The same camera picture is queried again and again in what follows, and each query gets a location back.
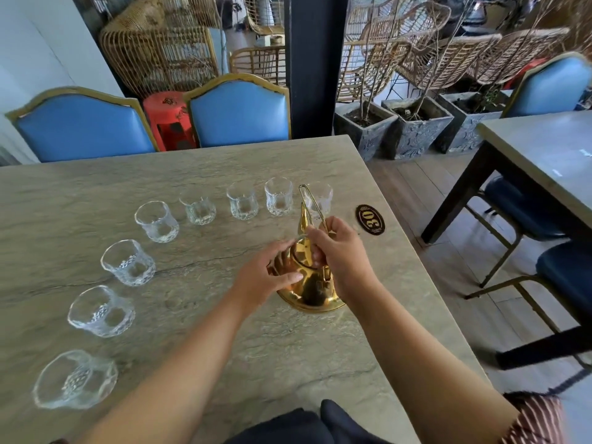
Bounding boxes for person's left hand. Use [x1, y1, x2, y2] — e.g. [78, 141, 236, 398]
[230, 239, 310, 320]

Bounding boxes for person's right hand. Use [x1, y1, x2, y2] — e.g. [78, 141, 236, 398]
[305, 216, 381, 316]

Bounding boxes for black pillar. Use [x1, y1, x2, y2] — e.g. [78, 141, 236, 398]
[283, 0, 350, 140]

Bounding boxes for striped shirt sleeve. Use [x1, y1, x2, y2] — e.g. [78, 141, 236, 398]
[501, 391, 568, 444]

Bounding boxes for group of rattan chairs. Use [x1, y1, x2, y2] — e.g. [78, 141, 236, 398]
[98, 0, 571, 104]

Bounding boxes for grey table with black legs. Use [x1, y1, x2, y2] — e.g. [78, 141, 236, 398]
[420, 109, 592, 371]

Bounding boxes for row of clear glass cups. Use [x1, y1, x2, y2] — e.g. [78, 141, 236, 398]
[32, 176, 334, 410]

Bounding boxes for bare twig plant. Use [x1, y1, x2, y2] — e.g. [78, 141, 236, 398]
[407, 0, 477, 121]
[354, 0, 408, 127]
[467, 0, 556, 113]

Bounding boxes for dark trousers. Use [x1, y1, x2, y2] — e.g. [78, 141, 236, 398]
[226, 399, 395, 444]

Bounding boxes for black oval table plaque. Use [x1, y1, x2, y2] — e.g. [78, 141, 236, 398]
[355, 204, 386, 236]

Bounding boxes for red plastic stool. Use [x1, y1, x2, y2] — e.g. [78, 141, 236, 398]
[142, 91, 198, 152]

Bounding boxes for grey stone planter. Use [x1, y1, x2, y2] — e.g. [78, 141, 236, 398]
[434, 91, 506, 154]
[381, 95, 454, 161]
[333, 101, 399, 162]

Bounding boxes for blue chair with gold frame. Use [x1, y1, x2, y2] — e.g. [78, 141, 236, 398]
[6, 86, 161, 163]
[501, 51, 592, 119]
[184, 73, 292, 149]

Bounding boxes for dark blue cushioned chair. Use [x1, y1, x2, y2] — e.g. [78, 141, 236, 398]
[464, 175, 569, 289]
[464, 241, 592, 368]

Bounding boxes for person's left forearm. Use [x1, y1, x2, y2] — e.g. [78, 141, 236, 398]
[76, 291, 253, 444]

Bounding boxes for person's right forearm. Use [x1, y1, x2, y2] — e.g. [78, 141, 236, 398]
[344, 286, 520, 444]

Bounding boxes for gold metal teapot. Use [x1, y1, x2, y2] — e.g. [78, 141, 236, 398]
[267, 184, 347, 314]

